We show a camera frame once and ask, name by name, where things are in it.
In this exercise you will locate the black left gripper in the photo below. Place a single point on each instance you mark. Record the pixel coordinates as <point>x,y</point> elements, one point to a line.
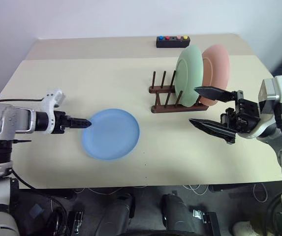
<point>59,121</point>

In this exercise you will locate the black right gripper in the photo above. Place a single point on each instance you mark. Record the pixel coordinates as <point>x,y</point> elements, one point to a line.
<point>247,115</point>

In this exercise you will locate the blue plate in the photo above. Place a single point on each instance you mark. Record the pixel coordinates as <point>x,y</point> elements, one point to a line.
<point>113,137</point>

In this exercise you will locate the pink red plate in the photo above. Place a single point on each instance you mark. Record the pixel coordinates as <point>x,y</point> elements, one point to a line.
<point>217,68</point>

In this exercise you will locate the brown wooden dish rack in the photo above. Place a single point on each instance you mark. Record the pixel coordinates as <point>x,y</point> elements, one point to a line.
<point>170,108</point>

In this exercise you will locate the green plate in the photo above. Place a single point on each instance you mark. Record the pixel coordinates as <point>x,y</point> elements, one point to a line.
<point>188,73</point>

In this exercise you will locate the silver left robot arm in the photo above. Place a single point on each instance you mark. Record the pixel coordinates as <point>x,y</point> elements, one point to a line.
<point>8,118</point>

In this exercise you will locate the black zip tie tail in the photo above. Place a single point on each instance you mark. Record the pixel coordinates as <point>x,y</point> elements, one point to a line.
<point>22,141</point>

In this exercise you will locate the black button box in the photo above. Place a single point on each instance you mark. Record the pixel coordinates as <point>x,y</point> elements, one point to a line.
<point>171,44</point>

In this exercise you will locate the dark rounded leg shape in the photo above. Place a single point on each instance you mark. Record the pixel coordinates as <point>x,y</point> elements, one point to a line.
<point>116,214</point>
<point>177,214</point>

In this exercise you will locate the white shoe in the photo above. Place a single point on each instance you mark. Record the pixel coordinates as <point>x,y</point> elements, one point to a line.
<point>244,227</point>

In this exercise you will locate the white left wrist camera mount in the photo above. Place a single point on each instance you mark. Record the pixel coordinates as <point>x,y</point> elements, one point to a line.
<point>53,97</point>

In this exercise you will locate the black table frame bar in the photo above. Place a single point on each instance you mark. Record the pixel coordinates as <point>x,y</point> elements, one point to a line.
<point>47,194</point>
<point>230,187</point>

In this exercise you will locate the black metal bracket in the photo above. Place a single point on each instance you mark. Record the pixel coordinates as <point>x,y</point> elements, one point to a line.
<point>76,221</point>
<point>208,220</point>

